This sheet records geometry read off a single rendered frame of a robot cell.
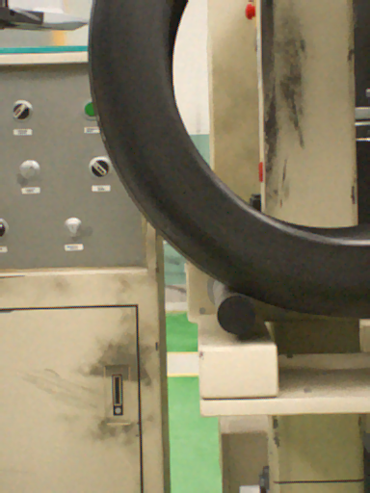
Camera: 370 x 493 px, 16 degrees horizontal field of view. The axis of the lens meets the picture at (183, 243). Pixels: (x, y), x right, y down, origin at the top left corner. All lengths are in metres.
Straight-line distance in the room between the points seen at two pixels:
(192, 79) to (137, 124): 9.51
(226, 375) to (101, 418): 0.77
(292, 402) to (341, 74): 0.55
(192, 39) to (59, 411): 8.85
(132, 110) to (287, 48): 0.46
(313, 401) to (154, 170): 0.32
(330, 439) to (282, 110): 0.47
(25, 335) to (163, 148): 0.86
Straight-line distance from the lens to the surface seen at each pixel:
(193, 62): 10.93
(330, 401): 1.48
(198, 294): 1.80
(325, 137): 1.83
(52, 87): 2.24
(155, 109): 1.41
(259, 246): 1.41
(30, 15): 1.52
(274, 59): 1.83
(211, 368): 1.46
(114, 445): 2.22
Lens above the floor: 1.06
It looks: 3 degrees down
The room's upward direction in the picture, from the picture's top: 2 degrees counter-clockwise
